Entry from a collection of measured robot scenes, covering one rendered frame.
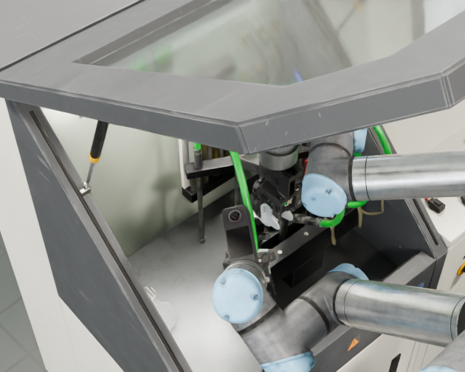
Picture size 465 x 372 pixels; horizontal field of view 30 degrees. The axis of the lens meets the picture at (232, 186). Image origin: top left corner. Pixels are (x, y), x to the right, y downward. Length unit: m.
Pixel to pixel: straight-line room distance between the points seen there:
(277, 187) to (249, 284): 0.42
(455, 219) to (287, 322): 0.81
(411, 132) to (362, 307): 0.87
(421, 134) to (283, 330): 0.93
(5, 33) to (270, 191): 0.58
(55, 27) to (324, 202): 0.62
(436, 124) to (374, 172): 0.76
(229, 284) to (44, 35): 0.64
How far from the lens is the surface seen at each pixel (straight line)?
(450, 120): 2.21
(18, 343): 3.03
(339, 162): 1.44
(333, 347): 1.87
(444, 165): 1.40
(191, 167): 1.93
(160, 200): 2.06
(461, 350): 1.03
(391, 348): 2.18
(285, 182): 1.62
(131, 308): 1.65
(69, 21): 1.69
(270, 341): 1.31
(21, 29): 1.69
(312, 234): 1.97
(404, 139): 2.08
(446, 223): 2.04
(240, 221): 1.47
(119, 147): 1.86
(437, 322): 1.18
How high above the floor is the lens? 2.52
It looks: 49 degrees down
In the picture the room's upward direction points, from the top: straight up
